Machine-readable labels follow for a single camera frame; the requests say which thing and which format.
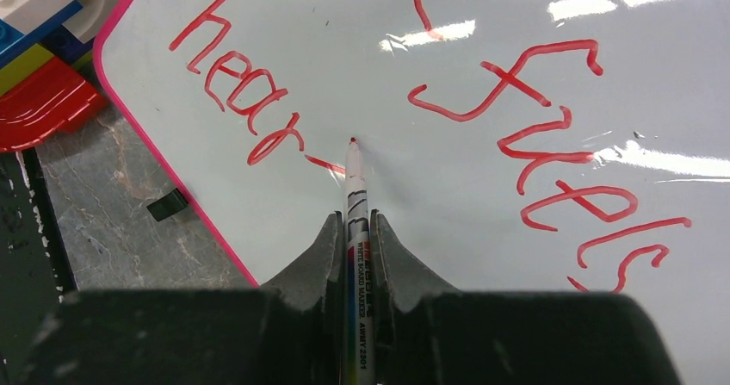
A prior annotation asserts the red curved toy base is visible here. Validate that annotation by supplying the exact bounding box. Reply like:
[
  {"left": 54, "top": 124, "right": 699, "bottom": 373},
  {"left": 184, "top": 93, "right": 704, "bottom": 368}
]
[{"left": 1, "top": 58, "right": 109, "bottom": 152}]

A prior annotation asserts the red whiteboard marker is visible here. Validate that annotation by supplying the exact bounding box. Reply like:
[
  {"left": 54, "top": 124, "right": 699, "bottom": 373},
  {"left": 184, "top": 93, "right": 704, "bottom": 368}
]
[{"left": 343, "top": 138, "right": 376, "bottom": 384}]

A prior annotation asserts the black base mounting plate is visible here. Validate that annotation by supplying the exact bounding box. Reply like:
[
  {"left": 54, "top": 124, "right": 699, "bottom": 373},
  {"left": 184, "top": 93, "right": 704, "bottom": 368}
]
[{"left": 1, "top": 149, "right": 76, "bottom": 384}]

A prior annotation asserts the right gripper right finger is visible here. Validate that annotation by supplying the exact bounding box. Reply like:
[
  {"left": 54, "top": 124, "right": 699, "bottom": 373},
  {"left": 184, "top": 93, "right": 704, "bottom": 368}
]
[{"left": 370, "top": 211, "right": 680, "bottom": 384}]

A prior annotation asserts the green toy brick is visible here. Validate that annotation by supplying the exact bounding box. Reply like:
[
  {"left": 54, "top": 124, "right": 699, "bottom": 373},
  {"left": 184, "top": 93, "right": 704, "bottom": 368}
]
[{"left": 0, "top": 42, "right": 96, "bottom": 97}]

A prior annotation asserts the pink framed whiteboard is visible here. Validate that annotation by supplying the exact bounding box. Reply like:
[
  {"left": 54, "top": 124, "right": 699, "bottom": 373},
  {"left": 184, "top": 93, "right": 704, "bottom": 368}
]
[{"left": 94, "top": 0, "right": 729, "bottom": 384}]

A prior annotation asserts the whiteboard black clip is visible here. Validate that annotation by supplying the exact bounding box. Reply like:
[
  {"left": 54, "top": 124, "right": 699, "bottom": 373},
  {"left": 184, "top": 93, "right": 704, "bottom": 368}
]
[{"left": 146, "top": 189, "right": 189, "bottom": 222}]

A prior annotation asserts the blue toy brick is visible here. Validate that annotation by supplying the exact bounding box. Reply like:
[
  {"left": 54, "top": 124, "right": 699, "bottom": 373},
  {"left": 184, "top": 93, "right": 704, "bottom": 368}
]
[{"left": 1, "top": 0, "right": 93, "bottom": 68}]

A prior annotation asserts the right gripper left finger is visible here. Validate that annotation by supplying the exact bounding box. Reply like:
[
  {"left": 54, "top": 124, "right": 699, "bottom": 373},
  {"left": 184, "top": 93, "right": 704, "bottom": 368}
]
[{"left": 17, "top": 212, "right": 343, "bottom": 384}]

